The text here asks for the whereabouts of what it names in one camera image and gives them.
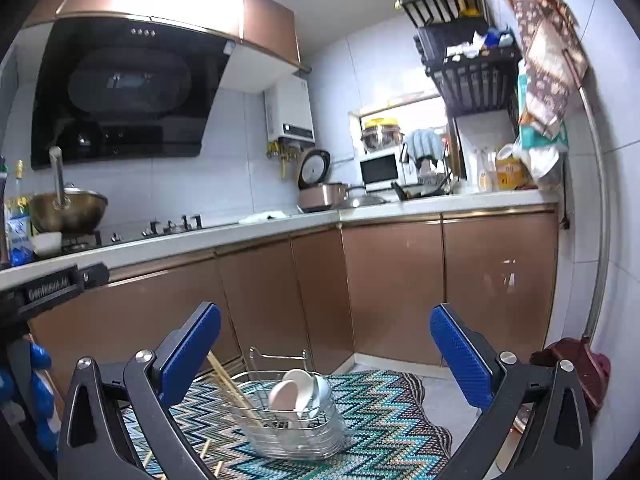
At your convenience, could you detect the chopstick in holder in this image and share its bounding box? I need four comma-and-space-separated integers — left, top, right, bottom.
206, 351, 262, 428

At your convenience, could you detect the gas stove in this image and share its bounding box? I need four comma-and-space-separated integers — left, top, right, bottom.
56, 214, 235, 256

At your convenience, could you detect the blue gloved left hand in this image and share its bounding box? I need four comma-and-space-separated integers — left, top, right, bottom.
1, 338, 61, 457

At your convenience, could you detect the white small bowl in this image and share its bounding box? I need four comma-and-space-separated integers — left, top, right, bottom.
30, 232, 62, 258

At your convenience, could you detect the metal pan lid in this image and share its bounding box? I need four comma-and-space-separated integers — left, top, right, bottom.
332, 186, 388, 210

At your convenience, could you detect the white ceramic spoon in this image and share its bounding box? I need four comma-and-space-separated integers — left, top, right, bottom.
269, 368, 314, 426

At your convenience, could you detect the blue white salt bag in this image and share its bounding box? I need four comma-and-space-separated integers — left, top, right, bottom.
6, 214, 34, 266

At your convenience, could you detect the rice cooker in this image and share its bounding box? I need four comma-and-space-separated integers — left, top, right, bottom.
296, 148, 347, 214

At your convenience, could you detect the white water heater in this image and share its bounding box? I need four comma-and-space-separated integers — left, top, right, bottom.
265, 75, 314, 144

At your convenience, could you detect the dark red dustpan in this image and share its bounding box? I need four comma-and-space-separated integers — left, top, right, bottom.
529, 337, 611, 422

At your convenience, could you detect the brass wok with handle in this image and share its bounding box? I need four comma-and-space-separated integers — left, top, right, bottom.
28, 146, 108, 235

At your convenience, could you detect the yellow bottle on counter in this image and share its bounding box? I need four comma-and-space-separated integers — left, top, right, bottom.
496, 144, 528, 191

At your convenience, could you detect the black range hood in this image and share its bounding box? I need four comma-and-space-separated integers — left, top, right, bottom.
30, 16, 235, 169

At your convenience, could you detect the black wall rack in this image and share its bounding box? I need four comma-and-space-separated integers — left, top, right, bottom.
395, 0, 521, 117

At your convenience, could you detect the zigzag woven table mat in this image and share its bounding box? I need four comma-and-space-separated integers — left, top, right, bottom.
119, 368, 454, 480

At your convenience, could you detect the white microwave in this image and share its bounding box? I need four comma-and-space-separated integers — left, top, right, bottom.
359, 145, 416, 192

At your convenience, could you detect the brown patterned hanging cloth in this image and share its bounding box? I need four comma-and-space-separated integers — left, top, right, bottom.
506, 0, 589, 139

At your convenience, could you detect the bamboo chopstick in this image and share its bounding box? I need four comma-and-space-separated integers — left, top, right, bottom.
214, 460, 224, 479
200, 439, 212, 460
142, 451, 153, 469

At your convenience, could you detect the blue hanging towel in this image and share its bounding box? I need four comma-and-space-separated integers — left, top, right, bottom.
406, 128, 445, 164

